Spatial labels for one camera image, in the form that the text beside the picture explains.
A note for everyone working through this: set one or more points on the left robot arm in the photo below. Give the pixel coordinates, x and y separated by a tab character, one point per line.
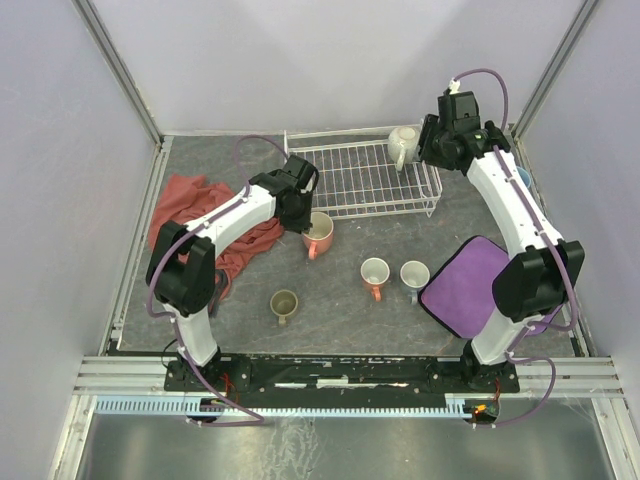
181	272

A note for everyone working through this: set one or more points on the cream speckled mug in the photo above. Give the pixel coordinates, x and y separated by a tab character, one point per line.
402	145

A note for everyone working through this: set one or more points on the red cloth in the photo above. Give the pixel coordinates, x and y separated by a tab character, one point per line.
187	198

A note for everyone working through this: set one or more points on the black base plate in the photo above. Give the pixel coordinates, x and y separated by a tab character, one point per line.
245	374

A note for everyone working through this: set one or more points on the grey blue mug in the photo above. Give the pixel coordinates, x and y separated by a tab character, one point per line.
414	276

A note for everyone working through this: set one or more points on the light blue mug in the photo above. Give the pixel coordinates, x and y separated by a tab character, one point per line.
525	177

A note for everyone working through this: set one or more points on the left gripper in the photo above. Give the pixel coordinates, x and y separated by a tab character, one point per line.
300	220

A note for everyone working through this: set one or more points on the olive green small cup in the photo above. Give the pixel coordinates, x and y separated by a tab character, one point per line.
284	305

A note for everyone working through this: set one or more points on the small pink printed mug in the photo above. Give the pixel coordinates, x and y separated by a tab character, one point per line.
375	273

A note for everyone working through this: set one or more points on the large pink mug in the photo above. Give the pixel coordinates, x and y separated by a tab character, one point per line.
319	238

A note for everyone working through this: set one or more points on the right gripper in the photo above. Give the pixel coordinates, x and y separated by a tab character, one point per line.
428	138

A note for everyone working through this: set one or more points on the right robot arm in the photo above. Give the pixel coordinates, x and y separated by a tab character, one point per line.
521	223

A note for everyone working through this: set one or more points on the light blue cable duct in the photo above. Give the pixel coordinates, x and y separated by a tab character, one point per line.
304	402

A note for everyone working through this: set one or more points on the purple cloth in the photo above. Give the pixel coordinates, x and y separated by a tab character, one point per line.
481	279

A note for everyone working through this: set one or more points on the white wire dish rack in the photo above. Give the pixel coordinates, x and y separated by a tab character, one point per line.
359	179

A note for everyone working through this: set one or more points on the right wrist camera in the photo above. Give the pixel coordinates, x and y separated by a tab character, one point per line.
459	112

